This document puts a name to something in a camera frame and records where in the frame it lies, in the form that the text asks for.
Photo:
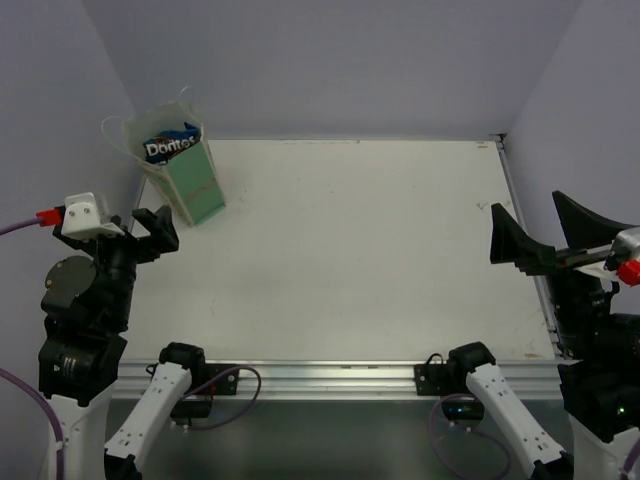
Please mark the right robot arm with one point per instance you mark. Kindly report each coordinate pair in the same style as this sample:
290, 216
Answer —
599, 383

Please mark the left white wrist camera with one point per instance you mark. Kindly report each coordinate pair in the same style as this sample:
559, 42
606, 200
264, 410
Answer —
86, 217

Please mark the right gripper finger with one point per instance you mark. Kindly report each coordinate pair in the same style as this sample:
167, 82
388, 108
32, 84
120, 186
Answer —
510, 244
582, 227

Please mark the right black base bracket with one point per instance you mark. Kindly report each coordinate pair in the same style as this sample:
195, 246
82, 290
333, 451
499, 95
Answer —
432, 378

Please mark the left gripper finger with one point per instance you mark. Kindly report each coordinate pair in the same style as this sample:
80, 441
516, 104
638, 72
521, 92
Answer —
166, 239
147, 219

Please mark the aluminium mounting rail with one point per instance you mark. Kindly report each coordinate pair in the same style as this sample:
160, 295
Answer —
385, 380

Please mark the black base bracket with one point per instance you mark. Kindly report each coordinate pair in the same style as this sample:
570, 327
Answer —
432, 378
195, 408

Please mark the left black base bracket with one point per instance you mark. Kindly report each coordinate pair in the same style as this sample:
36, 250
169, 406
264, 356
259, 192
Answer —
195, 408

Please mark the green paper gift bag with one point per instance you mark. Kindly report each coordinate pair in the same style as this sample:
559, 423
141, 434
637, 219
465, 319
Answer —
188, 182

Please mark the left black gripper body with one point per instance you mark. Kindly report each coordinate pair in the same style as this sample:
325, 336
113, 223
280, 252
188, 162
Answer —
132, 245

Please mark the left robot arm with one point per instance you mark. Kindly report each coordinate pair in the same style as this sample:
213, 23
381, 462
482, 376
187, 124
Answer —
87, 304

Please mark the blue Doritos chip bag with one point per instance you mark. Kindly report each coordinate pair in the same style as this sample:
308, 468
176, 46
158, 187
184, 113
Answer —
165, 145

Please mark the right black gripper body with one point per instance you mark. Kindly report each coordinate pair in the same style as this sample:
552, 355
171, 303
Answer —
579, 278

